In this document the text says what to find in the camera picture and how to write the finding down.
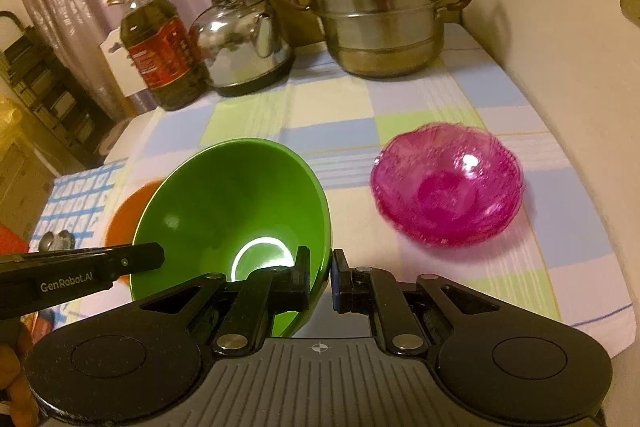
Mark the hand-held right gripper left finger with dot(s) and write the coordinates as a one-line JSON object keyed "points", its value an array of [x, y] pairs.
{"points": [[303, 277]]}

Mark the yellow object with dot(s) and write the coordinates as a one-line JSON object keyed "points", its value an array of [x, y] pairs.
{"points": [[9, 117]]}

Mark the green ceramic bowl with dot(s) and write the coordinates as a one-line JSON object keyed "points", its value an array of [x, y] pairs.
{"points": [[225, 197]]}

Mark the orange plate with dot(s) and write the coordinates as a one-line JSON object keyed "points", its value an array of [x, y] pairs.
{"points": [[127, 212]]}

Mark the person's left hand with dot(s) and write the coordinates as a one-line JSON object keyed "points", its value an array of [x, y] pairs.
{"points": [[15, 372]]}

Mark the checked pastel tablecloth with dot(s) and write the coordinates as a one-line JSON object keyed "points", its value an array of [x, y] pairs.
{"points": [[350, 117]]}

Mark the small metal object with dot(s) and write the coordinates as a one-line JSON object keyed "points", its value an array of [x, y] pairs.
{"points": [[56, 241]]}

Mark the blue checked cloth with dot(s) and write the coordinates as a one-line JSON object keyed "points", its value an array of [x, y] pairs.
{"points": [[75, 202]]}

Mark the cooking oil bottle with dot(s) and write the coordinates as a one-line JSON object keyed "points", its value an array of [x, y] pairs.
{"points": [[160, 57]]}

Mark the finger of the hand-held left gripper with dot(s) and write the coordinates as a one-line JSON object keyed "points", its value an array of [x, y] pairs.
{"points": [[100, 261]]}

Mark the dark shelf rack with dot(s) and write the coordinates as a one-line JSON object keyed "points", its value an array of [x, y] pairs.
{"points": [[45, 87]]}

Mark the stainless steel kettle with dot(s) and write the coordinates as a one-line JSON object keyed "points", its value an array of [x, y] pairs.
{"points": [[235, 52]]}

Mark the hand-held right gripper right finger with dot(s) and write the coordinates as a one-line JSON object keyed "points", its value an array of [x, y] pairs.
{"points": [[338, 279]]}

